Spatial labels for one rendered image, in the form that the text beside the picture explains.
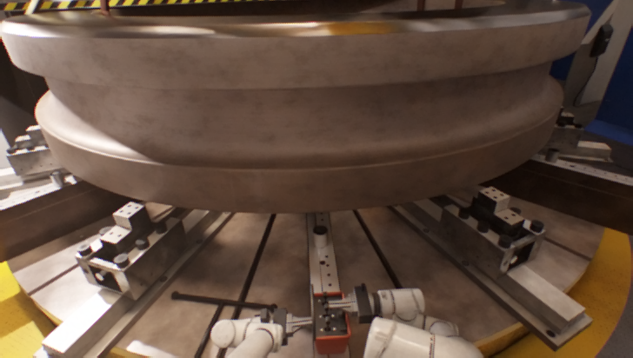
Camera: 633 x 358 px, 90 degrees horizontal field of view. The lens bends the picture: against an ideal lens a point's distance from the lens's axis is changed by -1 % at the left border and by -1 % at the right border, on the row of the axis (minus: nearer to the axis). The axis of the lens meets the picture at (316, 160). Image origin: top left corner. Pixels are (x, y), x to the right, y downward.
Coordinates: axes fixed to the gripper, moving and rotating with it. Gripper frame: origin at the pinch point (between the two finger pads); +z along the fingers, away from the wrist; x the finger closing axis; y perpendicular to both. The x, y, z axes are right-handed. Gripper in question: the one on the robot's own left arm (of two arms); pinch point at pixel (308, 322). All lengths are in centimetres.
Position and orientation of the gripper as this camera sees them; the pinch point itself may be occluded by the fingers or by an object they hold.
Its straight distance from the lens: 138.7
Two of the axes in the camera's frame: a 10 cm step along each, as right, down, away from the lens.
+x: 0.6, 4.7, -8.8
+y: 1.4, 8.7, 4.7
